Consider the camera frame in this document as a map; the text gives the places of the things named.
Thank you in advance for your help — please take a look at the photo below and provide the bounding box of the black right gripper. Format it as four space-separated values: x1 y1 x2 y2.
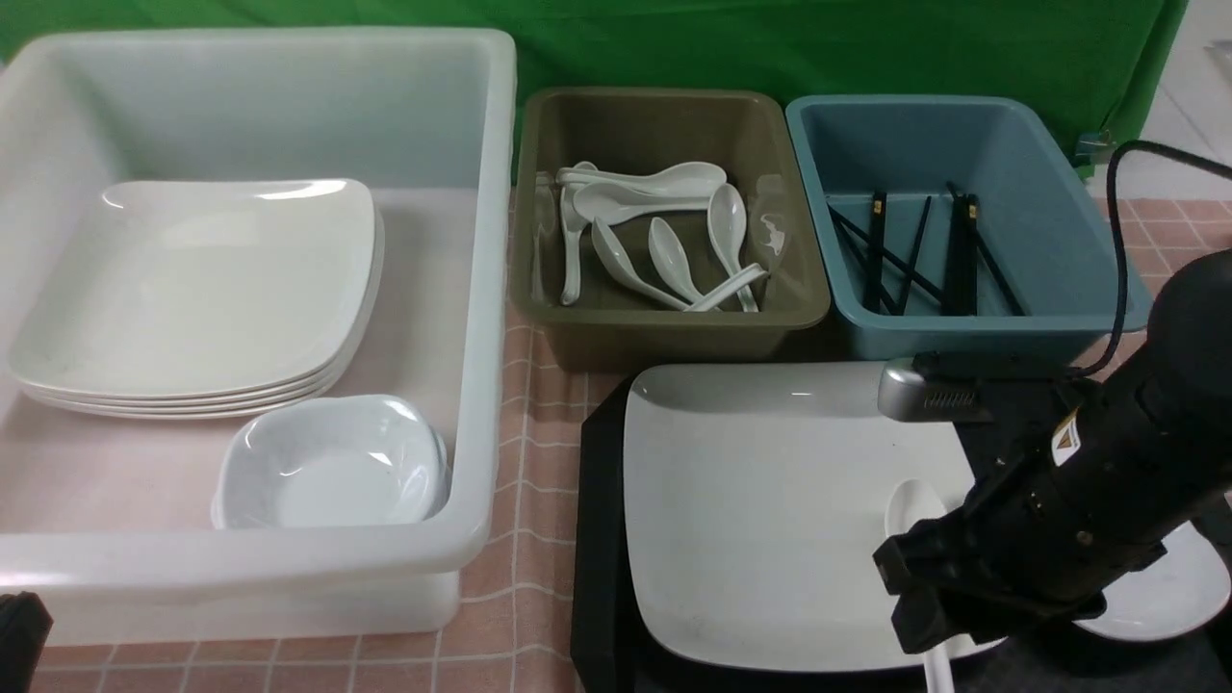
873 380 1170 655

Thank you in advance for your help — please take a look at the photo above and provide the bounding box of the white ceramic soup spoon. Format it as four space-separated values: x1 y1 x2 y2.
885 478 956 692

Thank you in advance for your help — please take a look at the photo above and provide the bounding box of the large white square plate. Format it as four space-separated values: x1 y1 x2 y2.
622 361 975 675

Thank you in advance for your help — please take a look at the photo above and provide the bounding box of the small white sauce dish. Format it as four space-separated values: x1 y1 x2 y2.
1073 523 1231 642

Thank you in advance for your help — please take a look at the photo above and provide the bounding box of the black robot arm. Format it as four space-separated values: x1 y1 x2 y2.
872 252 1230 655

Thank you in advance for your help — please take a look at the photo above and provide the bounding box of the stacked white plate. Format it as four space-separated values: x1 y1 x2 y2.
7 179 383 400
16 210 386 420

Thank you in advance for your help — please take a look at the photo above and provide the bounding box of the top stacked white plate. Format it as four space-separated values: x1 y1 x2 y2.
7 179 383 400

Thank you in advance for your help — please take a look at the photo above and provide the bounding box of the black chopstick in bin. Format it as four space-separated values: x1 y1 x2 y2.
862 190 887 313
942 192 978 316
896 196 933 316
946 181 1026 317

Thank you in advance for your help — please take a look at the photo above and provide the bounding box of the black plastic serving tray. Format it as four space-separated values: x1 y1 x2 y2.
569 380 1230 692

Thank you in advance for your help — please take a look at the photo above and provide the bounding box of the blue plastic bin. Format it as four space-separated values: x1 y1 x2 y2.
784 92 1117 364

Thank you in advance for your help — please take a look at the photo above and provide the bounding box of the pink checkered tablecloth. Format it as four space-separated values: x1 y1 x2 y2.
30 199 1232 693

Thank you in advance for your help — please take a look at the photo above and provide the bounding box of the white spoon in bin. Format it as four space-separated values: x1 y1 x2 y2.
591 218 689 311
706 182 748 277
648 217 703 305
574 182 711 224
554 162 728 197
557 171 588 306

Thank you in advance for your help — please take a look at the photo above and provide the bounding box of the olive green plastic bin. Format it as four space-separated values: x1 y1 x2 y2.
508 88 832 374

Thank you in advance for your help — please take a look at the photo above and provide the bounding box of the green backdrop cloth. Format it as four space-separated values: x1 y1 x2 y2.
1 1 1188 155

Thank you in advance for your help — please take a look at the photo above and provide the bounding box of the white square bowl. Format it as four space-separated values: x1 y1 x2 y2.
211 395 448 530

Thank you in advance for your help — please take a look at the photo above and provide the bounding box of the large translucent white bin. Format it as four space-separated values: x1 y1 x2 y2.
1 27 516 646

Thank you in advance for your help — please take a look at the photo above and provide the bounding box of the black object at corner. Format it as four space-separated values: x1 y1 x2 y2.
0 592 54 692

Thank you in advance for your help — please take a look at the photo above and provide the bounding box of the black cable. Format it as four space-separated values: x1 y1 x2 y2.
1068 141 1232 379

